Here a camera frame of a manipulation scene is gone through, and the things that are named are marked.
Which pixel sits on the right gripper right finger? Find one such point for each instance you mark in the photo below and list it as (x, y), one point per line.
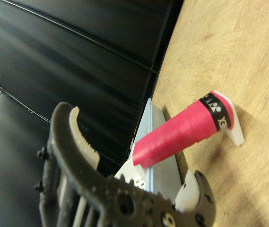
(205, 198)

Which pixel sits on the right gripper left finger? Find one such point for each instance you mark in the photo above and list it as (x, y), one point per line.
(63, 142)

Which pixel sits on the blue litter tray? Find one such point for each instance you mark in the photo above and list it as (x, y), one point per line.
(167, 175)

